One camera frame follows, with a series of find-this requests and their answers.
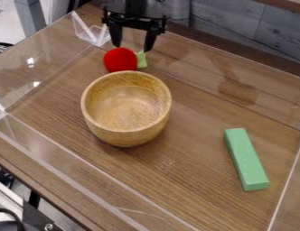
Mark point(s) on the black metal stand base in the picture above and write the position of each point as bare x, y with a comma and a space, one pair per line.
20, 217

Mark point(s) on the clear acrylic corner bracket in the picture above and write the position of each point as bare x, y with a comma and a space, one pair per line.
92, 34

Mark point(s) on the red plush fruit green leaf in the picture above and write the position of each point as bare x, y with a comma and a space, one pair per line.
123, 59

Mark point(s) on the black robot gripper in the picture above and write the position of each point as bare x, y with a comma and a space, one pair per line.
138, 14

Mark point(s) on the grey pillar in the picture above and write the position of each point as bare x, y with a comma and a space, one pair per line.
31, 16

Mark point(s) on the clear acrylic tray enclosure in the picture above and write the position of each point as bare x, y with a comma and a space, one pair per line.
183, 147

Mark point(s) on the green rectangular block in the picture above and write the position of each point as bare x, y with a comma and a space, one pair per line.
245, 158

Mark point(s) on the round wooden bowl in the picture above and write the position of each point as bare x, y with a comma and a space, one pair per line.
126, 107

